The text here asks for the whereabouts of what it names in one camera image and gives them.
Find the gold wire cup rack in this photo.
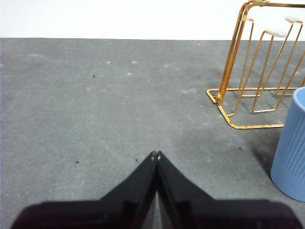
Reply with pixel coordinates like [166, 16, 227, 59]
[206, 0, 305, 130]

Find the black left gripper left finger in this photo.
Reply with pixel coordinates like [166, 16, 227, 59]
[10, 151, 157, 229]

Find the blue ribbed plastic cup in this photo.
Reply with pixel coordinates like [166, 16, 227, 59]
[270, 87, 305, 203]

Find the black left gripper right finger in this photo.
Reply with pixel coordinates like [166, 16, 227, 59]
[156, 150, 303, 229]

